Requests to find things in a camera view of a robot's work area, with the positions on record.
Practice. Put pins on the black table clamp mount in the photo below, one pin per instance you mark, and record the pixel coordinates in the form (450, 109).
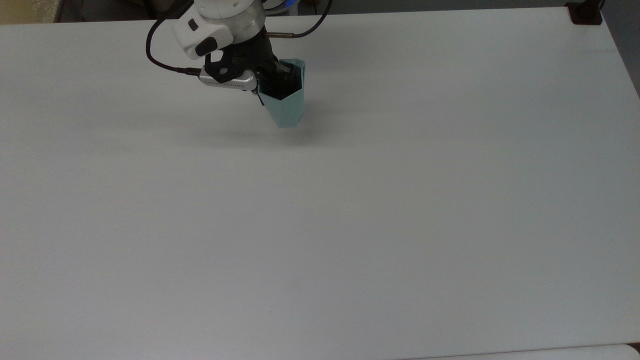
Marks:
(585, 12)

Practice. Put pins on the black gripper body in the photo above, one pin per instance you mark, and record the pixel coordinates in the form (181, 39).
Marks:
(245, 57)

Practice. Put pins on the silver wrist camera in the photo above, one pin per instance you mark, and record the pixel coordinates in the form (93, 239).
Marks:
(227, 81)

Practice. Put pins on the teal faceted plastic cup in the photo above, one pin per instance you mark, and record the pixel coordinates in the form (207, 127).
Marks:
(289, 107)

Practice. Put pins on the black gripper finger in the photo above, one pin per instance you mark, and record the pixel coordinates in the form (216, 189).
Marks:
(261, 97)
(281, 79)

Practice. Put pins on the white adjoining table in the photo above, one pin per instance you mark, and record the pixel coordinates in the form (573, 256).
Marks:
(550, 353)

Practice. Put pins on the yellowish board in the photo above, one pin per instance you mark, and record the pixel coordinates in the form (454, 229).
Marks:
(27, 11)

